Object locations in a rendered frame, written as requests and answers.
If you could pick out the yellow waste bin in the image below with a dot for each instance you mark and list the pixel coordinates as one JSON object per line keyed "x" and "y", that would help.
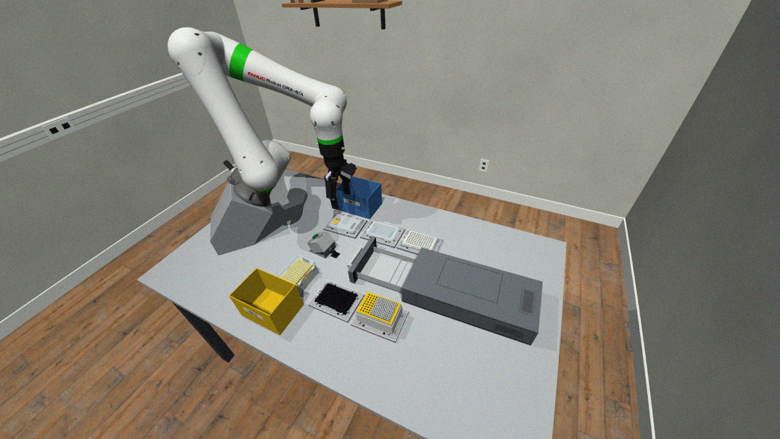
{"x": 267, "y": 300}

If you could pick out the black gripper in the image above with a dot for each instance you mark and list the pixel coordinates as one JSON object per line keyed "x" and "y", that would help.
{"x": 330, "y": 183}

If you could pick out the blue bin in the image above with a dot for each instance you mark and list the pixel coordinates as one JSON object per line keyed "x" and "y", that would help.
{"x": 364, "y": 199}

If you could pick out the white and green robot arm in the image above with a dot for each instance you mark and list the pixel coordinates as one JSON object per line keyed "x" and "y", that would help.
{"x": 205, "y": 59}

